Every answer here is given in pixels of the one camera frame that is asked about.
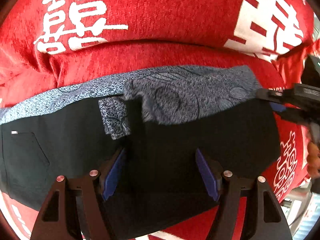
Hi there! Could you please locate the black pants blue patterned trim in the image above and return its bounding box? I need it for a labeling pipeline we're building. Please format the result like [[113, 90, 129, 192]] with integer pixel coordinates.
[[1, 66, 280, 239]]

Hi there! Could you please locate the person's right hand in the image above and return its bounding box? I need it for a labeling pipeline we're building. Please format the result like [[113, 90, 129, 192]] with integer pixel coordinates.
[[307, 141, 320, 178]]

